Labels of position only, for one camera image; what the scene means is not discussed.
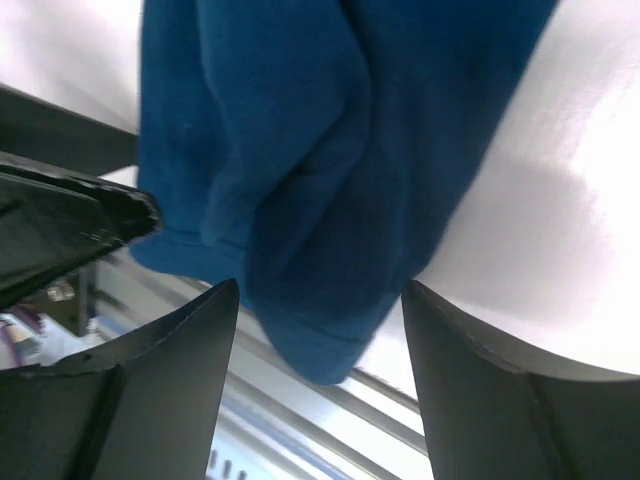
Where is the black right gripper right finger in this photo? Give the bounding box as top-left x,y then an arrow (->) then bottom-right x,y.
401,281 -> 639,479

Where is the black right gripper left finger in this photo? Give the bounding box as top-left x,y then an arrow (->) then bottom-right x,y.
1,280 -> 239,479

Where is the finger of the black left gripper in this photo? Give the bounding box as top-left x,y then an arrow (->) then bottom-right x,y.
1,153 -> 161,308

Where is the blue printed t shirt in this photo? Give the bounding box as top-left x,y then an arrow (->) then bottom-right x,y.
131,1 -> 555,385

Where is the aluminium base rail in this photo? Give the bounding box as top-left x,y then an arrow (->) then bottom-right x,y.
89,259 -> 431,480

